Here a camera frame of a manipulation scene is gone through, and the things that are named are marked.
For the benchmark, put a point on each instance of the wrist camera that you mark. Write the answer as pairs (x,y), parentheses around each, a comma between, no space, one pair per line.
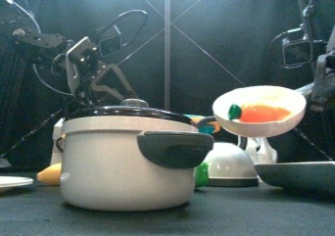
(110,44)
(298,53)

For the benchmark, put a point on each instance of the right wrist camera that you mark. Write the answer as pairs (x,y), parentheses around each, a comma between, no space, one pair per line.
(298,53)

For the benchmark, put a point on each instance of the green toy vegetable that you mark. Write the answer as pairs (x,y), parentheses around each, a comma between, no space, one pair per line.
(201,174)

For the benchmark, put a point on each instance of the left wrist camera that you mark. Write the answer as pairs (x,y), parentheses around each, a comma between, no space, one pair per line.
(110,44)

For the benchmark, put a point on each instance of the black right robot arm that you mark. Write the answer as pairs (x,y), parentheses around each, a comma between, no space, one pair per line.
(310,8)

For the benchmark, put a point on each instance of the white round plate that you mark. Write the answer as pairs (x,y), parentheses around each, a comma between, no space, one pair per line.
(14,182)

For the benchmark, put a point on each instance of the dark round bowl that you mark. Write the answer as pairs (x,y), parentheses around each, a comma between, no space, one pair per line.
(132,111)

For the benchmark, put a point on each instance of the white toy carton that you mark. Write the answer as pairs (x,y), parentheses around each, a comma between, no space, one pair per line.
(57,142)

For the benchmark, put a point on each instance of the grey vertical frame pole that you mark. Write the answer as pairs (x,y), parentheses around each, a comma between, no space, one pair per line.
(168,34)

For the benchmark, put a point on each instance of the yellow orange toy fruit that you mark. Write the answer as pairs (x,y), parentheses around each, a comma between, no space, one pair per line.
(50,174)

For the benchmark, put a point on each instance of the orange toy carrot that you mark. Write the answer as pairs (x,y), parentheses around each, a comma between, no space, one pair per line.
(262,113)

